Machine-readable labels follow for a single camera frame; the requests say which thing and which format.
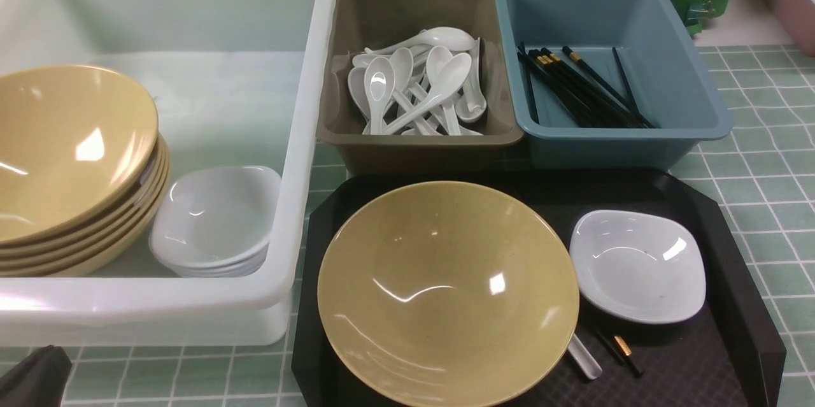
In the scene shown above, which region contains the stack of white dishes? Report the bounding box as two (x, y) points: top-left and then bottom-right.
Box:
(148, 166), (281, 278)

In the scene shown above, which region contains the brown plastic spoon bin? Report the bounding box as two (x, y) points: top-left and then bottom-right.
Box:
(315, 0), (524, 175)

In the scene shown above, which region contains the white ceramic soup spoon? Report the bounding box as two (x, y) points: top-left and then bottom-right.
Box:
(567, 333), (602, 381)

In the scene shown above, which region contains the black chopsticks pile in bin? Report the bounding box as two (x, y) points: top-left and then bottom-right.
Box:
(517, 43), (656, 129)

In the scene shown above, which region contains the black gold-tipped chopstick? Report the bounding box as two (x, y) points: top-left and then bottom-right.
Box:
(592, 326), (625, 366)
(613, 334), (644, 378)

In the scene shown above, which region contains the white spoons pile in bin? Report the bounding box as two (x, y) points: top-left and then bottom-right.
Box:
(347, 27), (487, 136)

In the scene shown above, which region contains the stack of tan bowls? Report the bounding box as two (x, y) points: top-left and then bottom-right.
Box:
(1, 65), (171, 278)

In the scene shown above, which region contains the blue plastic chopstick bin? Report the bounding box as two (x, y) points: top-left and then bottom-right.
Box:
(495, 0), (734, 170)

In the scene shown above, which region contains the white square sauce dish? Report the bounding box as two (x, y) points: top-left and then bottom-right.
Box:
(569, 210), (707, 325)

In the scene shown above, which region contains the large white plastic tub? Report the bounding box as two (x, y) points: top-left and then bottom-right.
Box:
(2, 0), (337, 347)

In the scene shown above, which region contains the tan noodle bowl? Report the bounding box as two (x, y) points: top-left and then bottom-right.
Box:
(317, 181), (579, 406)

